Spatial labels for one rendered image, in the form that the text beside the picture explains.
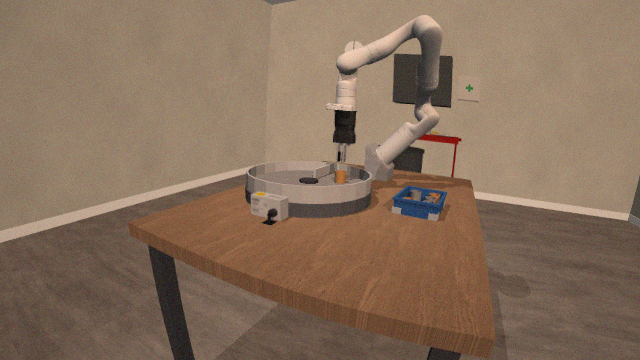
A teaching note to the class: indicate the blue crate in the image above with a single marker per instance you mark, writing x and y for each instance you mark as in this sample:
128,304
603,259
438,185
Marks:
415,208

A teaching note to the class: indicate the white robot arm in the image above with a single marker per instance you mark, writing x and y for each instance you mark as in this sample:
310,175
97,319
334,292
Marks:
429,34

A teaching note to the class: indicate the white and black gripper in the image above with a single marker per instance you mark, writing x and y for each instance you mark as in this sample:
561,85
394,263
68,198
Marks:
344,133

